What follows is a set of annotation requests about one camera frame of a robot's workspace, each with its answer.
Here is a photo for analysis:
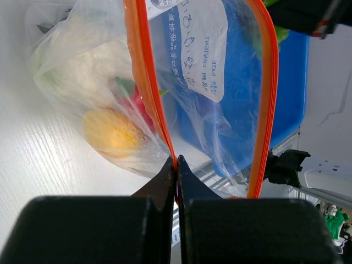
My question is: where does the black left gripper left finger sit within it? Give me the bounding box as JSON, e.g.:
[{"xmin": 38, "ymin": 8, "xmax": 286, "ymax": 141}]
[{"xmin": 1, "ymin": 158, "xmax": 176, "ymax": 263}]

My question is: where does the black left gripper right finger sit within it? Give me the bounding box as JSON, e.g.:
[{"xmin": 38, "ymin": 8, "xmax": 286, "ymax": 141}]
[{"xmin": 177, "ymin": 156, "xmax": 342, "ymax": 263}]

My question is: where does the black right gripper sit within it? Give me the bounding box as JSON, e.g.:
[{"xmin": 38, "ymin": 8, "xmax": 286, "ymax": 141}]
[{"xmin": 267, "ymin": 0, "xmax": 351, "ymax": 39}]

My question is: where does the green grape bunch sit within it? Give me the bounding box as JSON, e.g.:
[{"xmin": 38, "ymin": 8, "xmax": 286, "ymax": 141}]
[{"xmin": 252, "ymin": 0, "xmax": 289, "ymax": 57}]

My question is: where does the orange yellow bell pepper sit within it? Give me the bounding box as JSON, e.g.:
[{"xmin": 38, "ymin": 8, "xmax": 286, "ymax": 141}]
[{"xmin": 82, "ymin": 109, "xmax": 149, "ymax": 158}]

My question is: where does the red chili pepper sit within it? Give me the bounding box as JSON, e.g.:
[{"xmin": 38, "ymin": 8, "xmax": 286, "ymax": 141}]
[{"xmin": 114, "ymin": 76, "xmax": 156, "ymax": 135}]

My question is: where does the clear zip top bag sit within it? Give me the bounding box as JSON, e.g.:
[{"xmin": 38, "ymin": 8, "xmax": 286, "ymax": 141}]
[{"xmin": 25, "ymin": 1, "xmax": 268, "ymax": 199}]

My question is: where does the white cauliflower with leaves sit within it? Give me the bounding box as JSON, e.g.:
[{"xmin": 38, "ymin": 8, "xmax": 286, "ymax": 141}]
[{"xmin": 30, "ymin": 15, "xmax": 135, "ymax": 108}]

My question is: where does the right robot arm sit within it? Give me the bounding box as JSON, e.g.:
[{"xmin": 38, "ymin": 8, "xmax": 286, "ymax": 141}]
[{"xmin": 267, "ymin": 1, "xmax": 351, "ymax": 208}]

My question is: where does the blue plastic bin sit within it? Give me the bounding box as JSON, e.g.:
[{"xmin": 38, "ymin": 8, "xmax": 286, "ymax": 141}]
[{"xmin": 146, "ymin": 1, "xmax": 308, "ymax": 178}]

